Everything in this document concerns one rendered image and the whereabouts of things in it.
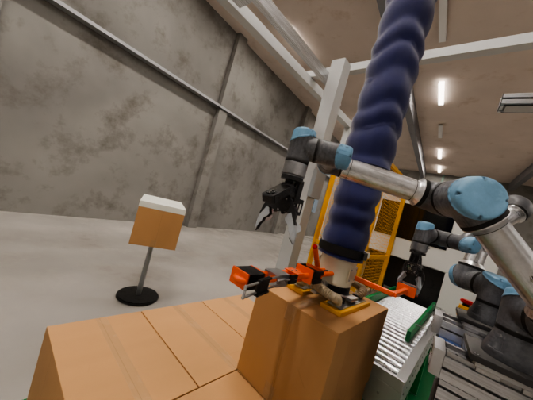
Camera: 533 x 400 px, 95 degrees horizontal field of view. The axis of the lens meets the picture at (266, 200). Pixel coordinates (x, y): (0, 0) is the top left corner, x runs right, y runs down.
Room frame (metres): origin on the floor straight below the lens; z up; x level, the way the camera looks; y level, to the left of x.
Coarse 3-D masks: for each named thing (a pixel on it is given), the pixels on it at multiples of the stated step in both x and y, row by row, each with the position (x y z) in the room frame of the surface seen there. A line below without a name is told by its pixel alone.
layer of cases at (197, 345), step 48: (48, 336) 1.01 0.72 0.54; (96, 336) 1.08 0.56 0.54; (144, 336) 1.16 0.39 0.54; (192, 336) 1.26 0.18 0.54; (240, 336) 1.38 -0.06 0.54; (48, 384) 0.90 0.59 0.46; (96, 384) 0.85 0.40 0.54; (144, 384) 0.90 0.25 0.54; (192, 384) 0.96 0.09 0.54; (240, 384) 1.03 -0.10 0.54
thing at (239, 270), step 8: (232, 272) 0.76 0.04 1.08; (240, 272) 0.74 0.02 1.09; (248, 272) 0.74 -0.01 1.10; (256, 272) 0.76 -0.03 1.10; (264, 272) 0.78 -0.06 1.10; (232, 280) 0.75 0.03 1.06; (248, 280) 0.72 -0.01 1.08; (256, 280) 0.74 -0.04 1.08; (240, 288) 0.72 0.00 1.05; (248, 288) 0.73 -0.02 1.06
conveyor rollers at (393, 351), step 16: (384, 304) 2.75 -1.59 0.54; (400, 304) 2.89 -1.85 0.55; (416, 304) 3.09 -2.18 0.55; (400, 320) 2.34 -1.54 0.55; (384, 336) 1.92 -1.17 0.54; (400, 336) 2.00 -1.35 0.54; (416, 336) 2.08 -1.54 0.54; (384, 352) 1.67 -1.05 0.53; (400, 352) 1.69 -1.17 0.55; (400, 368) 1.52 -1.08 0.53
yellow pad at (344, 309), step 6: (354, 294) 1.18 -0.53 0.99; (360, 300) 1.20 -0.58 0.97; (324, 306) 1.03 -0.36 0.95; (330, 306) 1.02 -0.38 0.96; (336, 306) 1.03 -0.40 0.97; (342, 306) 1.04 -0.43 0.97; (348, 306) 1.07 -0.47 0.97; (354, 306) 1.10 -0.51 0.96; (360, 306) 1.13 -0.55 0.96; (366, 306) 1.20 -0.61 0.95; (336, 312) 1.00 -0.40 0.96; (342, 312) 1.00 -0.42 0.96; (348, 312) 1.04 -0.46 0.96
